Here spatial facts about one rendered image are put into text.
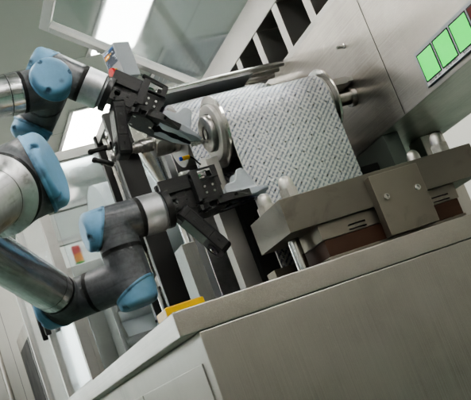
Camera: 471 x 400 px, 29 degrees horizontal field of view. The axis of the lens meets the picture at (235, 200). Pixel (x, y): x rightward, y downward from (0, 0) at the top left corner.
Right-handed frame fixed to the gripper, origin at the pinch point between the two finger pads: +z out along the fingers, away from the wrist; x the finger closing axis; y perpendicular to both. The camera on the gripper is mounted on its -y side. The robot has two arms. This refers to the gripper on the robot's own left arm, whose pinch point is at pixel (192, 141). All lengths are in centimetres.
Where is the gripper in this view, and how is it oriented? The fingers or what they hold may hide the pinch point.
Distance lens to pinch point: 183.8
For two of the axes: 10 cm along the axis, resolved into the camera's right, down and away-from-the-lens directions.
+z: 9.1, 3.8, 1.5
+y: 3.1, -8.8, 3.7
